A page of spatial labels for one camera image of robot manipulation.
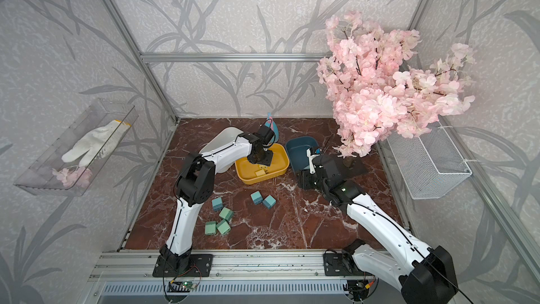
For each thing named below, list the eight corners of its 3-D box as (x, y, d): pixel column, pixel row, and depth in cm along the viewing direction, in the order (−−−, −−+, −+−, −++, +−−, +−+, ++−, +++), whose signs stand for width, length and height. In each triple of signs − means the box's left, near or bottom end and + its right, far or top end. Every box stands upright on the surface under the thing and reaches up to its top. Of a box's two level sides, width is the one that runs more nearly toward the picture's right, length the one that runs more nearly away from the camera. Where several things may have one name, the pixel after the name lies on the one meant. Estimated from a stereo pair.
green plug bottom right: (221, 236, 82) (219, 235, 80) (216, 226, 84) (215, 224, 82) (231, 229, 83) (230, 227, 82) (226, 219, 86) (225, 218, 84)
